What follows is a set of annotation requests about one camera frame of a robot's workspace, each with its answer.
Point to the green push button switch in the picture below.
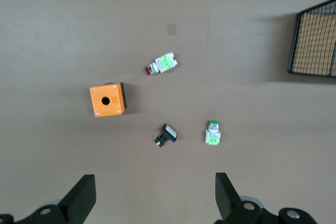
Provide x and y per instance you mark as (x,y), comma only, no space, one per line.
(212,137)

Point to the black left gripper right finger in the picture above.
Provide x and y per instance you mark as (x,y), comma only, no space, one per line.
(228,200)

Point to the green white switch component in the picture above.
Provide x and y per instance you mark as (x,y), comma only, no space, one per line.
(164,63)

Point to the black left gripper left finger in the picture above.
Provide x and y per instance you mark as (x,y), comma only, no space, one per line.
(78,203)

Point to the black switch white rectangular face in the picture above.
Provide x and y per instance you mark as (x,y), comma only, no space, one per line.
(168,132)

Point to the orange button box with hole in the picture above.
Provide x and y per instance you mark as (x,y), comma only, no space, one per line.
(113,108)

